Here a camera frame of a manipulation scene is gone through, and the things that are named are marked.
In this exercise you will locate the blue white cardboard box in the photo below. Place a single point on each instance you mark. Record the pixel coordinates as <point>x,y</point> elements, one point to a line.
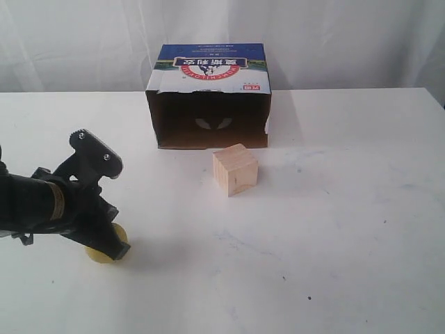
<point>203,96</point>

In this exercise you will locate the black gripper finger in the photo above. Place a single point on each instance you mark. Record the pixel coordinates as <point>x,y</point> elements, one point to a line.
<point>95,155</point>
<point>94,229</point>

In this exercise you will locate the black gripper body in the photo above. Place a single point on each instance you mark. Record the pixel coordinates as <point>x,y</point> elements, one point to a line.
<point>77,209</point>

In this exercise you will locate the light wooden cube block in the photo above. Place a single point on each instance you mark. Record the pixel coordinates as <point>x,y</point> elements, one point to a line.
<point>235,169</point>

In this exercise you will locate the yellow tennis ball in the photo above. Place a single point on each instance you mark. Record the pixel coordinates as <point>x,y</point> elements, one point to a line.
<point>101,258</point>

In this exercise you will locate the white backdrop curtain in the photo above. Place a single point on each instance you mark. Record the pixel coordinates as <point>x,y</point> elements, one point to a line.
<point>113,45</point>

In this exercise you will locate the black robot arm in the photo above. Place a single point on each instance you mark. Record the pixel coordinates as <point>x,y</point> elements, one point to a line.
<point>24,202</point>

